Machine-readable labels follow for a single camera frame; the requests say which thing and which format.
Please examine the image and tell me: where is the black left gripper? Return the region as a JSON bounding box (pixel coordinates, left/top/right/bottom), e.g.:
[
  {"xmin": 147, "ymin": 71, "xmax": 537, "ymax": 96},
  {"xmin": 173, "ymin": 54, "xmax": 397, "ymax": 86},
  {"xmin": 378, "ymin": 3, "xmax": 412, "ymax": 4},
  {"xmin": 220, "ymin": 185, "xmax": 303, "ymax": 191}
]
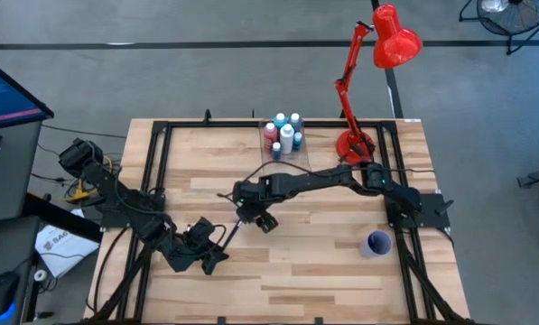
[{"xmin": 164, "ymin": 217, "xmax": 229, "ymax": 275}]

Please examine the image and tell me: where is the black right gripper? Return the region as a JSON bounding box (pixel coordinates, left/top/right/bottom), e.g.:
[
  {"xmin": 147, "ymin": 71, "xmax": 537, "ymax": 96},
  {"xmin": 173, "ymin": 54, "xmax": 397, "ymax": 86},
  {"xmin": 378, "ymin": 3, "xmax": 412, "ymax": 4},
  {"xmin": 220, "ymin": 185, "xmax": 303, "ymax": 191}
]
[{"xmin": 232, "ymin": 174, "xmax": 282, "ymax": 235}]

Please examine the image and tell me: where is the clear plastic bin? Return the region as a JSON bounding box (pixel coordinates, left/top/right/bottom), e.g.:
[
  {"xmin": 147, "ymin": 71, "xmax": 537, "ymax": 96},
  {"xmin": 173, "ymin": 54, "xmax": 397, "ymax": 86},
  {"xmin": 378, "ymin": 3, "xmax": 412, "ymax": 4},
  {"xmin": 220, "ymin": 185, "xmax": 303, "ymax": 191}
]
[{"xmin": 257, "ymin": 117, "xmax": 312, "ymax": 175}]

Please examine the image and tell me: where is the large red paint bottle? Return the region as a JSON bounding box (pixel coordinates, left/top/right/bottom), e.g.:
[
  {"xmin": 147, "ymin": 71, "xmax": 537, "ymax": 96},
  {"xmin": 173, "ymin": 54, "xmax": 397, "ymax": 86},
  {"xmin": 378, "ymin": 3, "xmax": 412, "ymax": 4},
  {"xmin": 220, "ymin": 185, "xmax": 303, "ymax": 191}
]
[{"xmin": 263, "ymin": 121, "xmax": 279, "ymax": 154}]

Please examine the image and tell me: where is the large white paint bottle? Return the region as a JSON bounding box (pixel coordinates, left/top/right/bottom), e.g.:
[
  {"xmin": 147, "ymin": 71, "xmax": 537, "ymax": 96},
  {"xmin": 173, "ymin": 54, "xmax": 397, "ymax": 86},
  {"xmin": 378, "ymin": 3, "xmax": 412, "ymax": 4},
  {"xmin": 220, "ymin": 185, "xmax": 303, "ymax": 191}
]
[{"xmin": 279, "ymin": 123, "xmax": 296, "ymax": 155}]

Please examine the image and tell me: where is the translucent purple plastic cup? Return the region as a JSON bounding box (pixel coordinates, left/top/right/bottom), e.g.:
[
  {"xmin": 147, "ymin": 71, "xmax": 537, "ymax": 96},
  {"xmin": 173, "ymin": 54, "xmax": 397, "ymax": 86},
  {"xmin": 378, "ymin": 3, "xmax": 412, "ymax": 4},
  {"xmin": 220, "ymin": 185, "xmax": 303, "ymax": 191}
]
[{"xmin": 358, "ymin": 229, "xmax": 394, "ymax": 260}]

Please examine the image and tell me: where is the yellow plug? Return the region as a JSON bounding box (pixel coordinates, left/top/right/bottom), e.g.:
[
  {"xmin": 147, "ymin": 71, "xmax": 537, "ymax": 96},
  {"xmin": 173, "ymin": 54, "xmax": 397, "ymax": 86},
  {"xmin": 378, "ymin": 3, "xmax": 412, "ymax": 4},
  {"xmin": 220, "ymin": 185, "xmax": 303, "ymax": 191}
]
[{"xmin": 64, "ymin": 180, "xmax": 94, "ymax": 204}]

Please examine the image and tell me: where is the white printed booklet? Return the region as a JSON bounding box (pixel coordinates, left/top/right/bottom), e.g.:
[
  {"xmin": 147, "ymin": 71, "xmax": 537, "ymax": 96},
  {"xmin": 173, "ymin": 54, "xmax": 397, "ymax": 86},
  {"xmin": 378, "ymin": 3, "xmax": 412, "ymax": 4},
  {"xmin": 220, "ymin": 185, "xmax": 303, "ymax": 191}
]
[{"xmin": 34, "ymin": 208, "xmax": 101, "ymax": 279}]

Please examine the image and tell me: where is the black computer mouse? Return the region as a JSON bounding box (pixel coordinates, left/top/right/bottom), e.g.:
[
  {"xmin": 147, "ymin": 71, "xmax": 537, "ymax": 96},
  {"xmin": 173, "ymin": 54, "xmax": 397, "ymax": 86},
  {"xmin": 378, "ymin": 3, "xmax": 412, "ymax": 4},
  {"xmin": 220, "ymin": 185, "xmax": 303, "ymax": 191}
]
[{"xmin": 0, "ymin": 270, "xmax": 18, "ymax": 322}]

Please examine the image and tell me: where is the red desk lamp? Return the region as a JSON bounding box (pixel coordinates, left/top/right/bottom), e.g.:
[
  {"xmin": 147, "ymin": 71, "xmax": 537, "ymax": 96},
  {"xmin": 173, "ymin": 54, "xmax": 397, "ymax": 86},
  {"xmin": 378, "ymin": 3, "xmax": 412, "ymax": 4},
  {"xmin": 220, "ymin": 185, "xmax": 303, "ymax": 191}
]
[{"xmin": 334, "ymin": 3, "xmax": 424, "ymax": 166}]

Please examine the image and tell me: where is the computer monitor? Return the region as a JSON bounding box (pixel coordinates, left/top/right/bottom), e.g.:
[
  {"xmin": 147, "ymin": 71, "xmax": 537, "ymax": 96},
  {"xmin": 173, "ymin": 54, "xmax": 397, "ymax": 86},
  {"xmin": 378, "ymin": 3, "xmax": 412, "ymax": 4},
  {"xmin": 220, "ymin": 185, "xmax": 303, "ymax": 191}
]
[{"xmin": 0, "ymin": 52, "xmax": 55, "ymax": 133}]

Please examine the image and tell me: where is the black floor fan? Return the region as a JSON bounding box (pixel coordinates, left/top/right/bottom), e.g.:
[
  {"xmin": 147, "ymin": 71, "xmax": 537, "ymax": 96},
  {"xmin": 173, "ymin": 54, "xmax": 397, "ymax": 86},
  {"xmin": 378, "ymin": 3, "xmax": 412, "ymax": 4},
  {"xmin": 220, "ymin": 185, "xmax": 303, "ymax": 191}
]
[{"xmin": 458, "ymin": 0, "xmax": 539, "ymax": 56}]

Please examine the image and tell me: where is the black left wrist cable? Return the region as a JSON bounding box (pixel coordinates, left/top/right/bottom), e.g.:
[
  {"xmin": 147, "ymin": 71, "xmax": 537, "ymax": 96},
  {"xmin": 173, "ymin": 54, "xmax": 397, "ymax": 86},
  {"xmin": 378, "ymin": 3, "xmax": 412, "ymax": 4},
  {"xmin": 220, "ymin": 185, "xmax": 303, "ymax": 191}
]
[{"xmin": 209, "ymin": 224, "xmax": 228, "ymax": 247}]

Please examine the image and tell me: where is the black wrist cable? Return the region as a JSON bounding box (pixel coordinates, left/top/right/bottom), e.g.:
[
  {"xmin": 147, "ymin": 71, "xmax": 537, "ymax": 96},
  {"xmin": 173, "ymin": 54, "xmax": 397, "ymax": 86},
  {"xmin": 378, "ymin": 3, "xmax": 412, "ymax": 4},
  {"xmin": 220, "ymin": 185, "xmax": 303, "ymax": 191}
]
[
  {"xmin": 209, "ymin": 224, "xmax": 228, "ymax": 247},
  {"xmin": 217, "ymin": 160, "xmax": 436, "ymax": 202}
]

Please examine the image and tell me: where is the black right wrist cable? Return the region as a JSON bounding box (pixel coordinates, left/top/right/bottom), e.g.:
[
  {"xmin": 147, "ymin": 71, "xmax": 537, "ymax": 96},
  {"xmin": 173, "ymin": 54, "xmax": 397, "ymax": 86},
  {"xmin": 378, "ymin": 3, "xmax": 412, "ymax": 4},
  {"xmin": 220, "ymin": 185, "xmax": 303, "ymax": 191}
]
[{"xmin": 217, "ymin": 160, "xmax": 436, "ymax": 202}]

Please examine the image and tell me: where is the black aluminium table frame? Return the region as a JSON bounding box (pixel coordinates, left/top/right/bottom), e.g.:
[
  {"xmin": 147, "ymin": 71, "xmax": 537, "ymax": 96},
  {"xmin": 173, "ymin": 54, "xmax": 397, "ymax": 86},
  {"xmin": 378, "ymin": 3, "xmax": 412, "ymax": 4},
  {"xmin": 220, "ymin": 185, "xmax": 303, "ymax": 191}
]
[{"xmin": 83, "ymin": 108, "xmax": 476, "ymax": 325}]

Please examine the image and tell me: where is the black floor cable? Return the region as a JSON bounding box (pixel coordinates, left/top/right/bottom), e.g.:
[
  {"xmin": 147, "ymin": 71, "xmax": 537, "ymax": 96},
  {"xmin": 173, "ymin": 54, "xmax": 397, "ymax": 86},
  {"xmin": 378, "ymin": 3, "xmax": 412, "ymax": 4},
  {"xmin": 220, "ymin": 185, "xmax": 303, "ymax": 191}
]
[{"xmin": 41, "ymin": 124, "xmax": 128, "ymax": 140}]

